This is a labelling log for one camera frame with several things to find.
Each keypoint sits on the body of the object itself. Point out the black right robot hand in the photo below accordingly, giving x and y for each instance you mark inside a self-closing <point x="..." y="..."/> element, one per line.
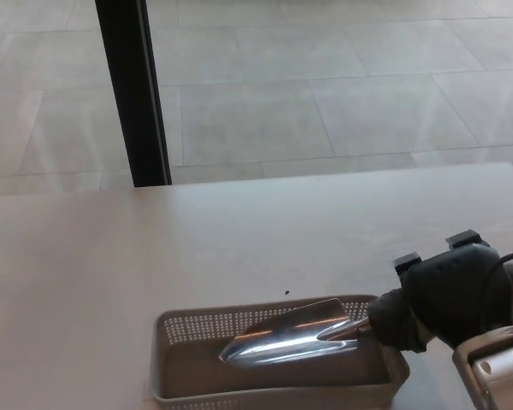
<point x="457" y="294"/>

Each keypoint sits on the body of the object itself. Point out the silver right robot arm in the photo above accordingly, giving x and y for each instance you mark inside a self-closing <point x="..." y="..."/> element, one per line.
<point x="500" y="371"/>

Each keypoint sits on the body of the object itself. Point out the grey perforated plastic basket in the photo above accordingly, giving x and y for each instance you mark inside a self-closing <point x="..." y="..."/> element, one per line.
<point x="188" y="363"/>

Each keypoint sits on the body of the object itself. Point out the black vertical door frame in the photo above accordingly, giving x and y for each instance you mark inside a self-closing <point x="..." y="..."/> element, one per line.
<point x="132" y="85"/>

